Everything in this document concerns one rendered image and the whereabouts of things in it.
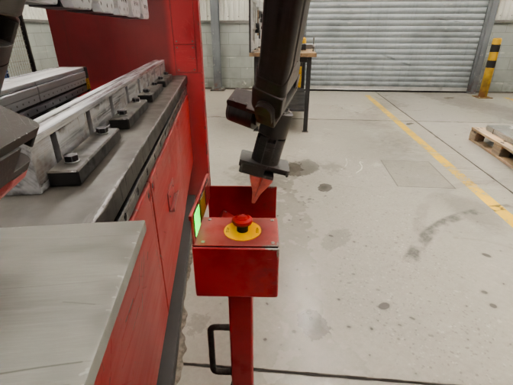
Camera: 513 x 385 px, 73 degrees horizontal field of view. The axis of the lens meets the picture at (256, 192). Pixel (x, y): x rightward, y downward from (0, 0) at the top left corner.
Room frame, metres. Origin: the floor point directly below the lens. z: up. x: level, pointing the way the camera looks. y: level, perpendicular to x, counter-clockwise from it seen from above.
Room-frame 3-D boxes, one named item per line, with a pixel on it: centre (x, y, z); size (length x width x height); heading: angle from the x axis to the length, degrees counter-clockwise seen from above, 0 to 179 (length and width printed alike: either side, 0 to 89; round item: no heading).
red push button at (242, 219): (0.57, 0.03, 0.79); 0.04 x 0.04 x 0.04
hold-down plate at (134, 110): (1.12, 0.40, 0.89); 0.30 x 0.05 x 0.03; 6
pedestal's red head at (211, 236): (0.62, 0.04, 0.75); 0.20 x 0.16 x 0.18; 179
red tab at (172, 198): (1.15, 0.31, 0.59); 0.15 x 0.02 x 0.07; 6
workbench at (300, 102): (5.00, -0.37, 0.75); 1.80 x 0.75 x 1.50; 175
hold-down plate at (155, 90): (1.51, 0.45, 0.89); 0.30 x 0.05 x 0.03; 6
